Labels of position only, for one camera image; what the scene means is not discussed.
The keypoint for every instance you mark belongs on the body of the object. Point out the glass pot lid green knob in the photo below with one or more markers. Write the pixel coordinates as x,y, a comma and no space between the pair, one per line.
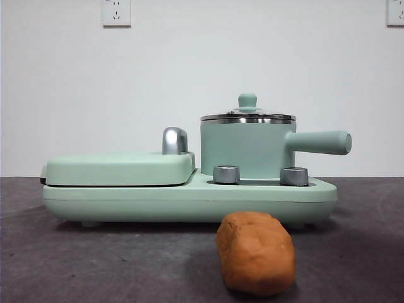
248,100

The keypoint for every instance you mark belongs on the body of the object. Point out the silver control knob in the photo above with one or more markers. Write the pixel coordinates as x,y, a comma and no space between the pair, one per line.
294,176
226,174

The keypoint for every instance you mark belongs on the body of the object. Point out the green breakfast machine base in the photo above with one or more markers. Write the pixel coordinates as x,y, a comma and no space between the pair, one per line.
189,205

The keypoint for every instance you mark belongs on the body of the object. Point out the white wall socket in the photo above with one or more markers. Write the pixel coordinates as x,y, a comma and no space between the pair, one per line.
116,12
396,12

